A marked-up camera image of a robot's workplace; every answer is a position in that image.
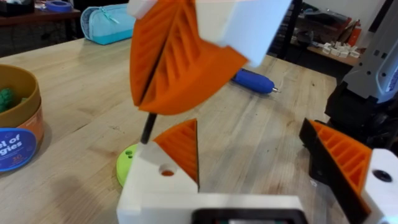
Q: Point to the dark wooden side table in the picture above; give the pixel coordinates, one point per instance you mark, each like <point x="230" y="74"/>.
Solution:
<point x="37" y="18"/>

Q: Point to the blue tape roll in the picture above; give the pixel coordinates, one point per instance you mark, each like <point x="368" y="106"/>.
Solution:
<point x="58" y="5"/>

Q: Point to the tan tub of toys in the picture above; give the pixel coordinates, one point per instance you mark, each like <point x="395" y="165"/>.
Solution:
<point x="31" y="124"/>

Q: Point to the black box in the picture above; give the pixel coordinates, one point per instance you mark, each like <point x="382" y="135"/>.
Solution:
<point x="15" y="7"/>

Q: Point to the black metal post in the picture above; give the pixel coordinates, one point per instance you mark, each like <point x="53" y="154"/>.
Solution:
<point x="289" y="28"/>

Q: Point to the heap of white parts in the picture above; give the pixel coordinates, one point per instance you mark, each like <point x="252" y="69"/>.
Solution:
<point x="340" y="49"/>

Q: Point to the green disc with holes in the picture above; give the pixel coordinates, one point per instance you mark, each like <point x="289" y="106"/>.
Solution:
<point x="124" y="165"/>

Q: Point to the black screw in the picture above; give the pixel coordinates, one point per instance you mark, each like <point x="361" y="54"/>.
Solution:
<point x="148" y="129"/>

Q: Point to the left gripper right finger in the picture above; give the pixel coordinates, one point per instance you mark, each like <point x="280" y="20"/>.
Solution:
<point x="345" y="158"/>

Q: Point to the light blue zip bag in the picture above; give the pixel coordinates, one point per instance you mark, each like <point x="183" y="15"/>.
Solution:
<point x="105" y="26"/>

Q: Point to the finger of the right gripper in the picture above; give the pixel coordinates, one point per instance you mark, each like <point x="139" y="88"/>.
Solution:
<point x="199" y="68"/>
<point x="147" y="46"/>

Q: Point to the orange red bottle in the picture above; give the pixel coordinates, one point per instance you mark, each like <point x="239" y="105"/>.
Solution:
<point x="354" y="34"/>

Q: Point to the blue electric screwdriver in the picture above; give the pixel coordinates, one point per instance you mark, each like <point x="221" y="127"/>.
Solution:
<point x="252" y="81"/>

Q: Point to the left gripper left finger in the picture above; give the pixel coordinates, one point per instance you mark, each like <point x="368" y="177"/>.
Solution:
<point x="155" y="174"/>

